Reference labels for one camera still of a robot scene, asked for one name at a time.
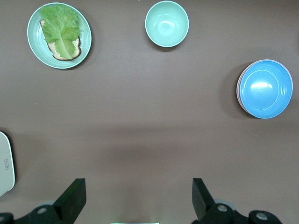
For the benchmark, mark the green lettuce leaf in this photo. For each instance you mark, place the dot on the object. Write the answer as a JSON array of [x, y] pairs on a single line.
[[60, 25]]

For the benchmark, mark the blue plate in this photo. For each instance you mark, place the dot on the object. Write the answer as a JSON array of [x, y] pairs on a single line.
[[266, 89]]

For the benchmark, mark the small green bowl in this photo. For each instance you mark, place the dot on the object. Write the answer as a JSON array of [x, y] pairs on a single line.
[[167, 23]]

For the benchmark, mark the green plate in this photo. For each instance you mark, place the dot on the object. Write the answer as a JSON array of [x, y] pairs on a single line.
[[85, 44]]

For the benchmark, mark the toasted bread slice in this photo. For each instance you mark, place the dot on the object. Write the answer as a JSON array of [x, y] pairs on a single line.
[[54, 50]]

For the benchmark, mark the brown table cover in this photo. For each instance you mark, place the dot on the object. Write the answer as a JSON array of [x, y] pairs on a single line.
[[140, 105]]

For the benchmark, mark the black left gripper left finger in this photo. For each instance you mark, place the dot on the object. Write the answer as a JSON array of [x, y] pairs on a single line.
[[70, 200]]

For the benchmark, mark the beige toaster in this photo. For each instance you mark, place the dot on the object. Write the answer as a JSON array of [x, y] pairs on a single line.
[[5, 163]]

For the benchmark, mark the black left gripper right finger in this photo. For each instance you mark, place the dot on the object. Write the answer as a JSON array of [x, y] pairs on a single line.
[[203, 200]]

